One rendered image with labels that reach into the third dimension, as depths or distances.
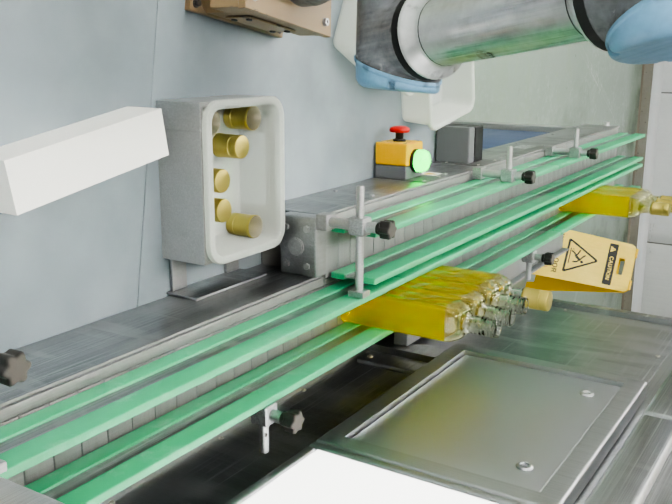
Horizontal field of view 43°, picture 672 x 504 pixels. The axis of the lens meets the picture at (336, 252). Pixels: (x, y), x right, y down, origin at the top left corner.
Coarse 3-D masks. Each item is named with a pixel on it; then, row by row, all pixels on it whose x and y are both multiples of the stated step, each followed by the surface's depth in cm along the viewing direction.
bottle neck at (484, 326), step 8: (472, 320) 127; (480, 320) 126; (488, 320) 126; (496, 320) 126; (472, 328) 127; (480, 328) 126; (488, 328) 125; (496, 328) 127; (488, 336) 126; (496, 336) 126
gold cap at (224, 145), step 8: (216, 136) 122; (224, 136) 121; (232, 136) 121; (240, 136) 120; (216, 144) 121; (224, 144) 121; (232, 144) 120; (240, 144) 121; (248, 144) 122; (216, 152) 122; (224, 152) 121; (232, 152) 120; (240, 152) 121
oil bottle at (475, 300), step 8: (416, 280) 141; (400, 288) 137; (408, 288) 137; (416, 288) 136; (424, 288) 136; (432, 288) 136; (440, 288) 136; (448, 288) 136; (456, 288) 136; (464, 288) 137; (448, 296) 133; (456, 296) 132; (464, 296) 132; (472, 296) 133; (480, 296) 134; (472, 304) 132; (480, 304) 132; (472, 312) 132
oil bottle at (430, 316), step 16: (368, 304) 134; (384, 304) 133; (400, 304) 131; (416, 304) 130; (432, 304) 129; (448, 304) 128; (464, 304) 129; (352, 320) 137; (368, 320) 135; (384, 320) 133; (400, 320) 132; (416, 320) 130; (432, 320) 129; (448, 320) 127; (464, 320) 127; (432, 336) 129; (448, 336) 128
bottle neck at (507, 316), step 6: (486, 306) 132; (492, 306) 132; (498, 306) 132; (480, 312) 132; (486, 312) 132; (492, 312) 131; (498, 312) 131; (504, 312) 130; (510, 312) 130; (498, 318) 131; (504, 318) 130; (510, 318) 132; (504, 324) 130; (510, 324) 130
